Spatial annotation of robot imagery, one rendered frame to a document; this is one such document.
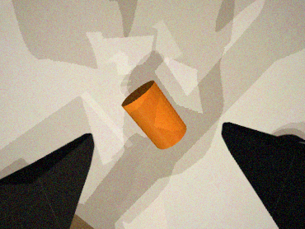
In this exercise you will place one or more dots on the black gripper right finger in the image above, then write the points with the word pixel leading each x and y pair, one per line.
pixel 275 167

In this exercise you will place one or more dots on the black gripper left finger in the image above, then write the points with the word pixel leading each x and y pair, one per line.
pixel 45 194

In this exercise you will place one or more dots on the orange cylinder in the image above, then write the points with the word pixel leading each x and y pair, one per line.
pixel 154 114

